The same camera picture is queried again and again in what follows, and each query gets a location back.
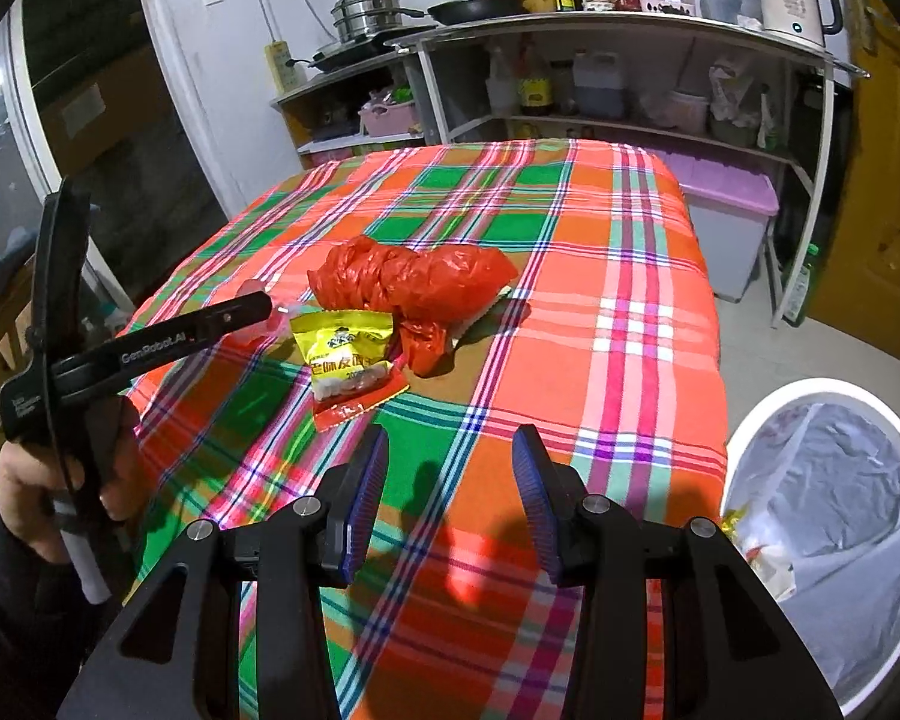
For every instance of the induction cooktop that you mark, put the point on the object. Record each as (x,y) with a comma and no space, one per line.
(367,52)

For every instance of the yellowed power strip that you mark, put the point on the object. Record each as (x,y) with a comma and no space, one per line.
(281,67)

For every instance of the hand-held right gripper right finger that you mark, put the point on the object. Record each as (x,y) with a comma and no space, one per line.
(536,510)

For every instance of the red plastic bag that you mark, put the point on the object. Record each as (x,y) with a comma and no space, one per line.
(412,277)

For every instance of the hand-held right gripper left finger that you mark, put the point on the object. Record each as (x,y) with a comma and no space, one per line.
(364,510)

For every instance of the white open cabinet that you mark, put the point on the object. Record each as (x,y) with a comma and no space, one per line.
(330,90)

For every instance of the pink plastic basket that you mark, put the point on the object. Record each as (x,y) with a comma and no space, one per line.
(386,121)

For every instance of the brown labelled sauce bottle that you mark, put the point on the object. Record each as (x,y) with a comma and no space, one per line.
(534,86)

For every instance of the yellow snack packet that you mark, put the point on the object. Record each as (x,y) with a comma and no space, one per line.
(341,352)

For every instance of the plaid tablecloth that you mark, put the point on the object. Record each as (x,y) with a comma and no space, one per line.
(570,277)

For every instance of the purple lidded storage box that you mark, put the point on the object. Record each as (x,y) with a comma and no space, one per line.
(727,225)

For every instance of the yellow wooden door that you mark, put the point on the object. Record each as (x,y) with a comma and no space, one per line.
(892,202)

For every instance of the orange red flat wrapper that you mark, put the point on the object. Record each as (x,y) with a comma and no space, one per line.
(352,412)

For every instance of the translucent plastic jug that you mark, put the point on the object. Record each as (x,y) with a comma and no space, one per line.
(598,90)

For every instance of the crumpled plastic bag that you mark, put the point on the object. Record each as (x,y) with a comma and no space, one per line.
(735,105)

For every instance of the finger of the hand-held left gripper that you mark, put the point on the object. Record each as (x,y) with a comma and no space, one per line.
(236,315)

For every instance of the green glass bottle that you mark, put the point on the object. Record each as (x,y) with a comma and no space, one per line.
(802,289)

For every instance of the steel steamer pot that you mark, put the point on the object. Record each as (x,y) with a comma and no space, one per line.
(367,15)

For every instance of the person's left forearm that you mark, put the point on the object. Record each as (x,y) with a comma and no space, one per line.
(15,630)

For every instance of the person's left hand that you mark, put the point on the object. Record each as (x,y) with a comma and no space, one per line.
(26,495)

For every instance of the steel shelf unit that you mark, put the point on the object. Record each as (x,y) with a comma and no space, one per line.
(645,26)

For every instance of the black frying pan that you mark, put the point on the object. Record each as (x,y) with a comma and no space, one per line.
(480,9)

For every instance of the white trash bin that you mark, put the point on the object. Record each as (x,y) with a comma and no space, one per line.
(832,502)

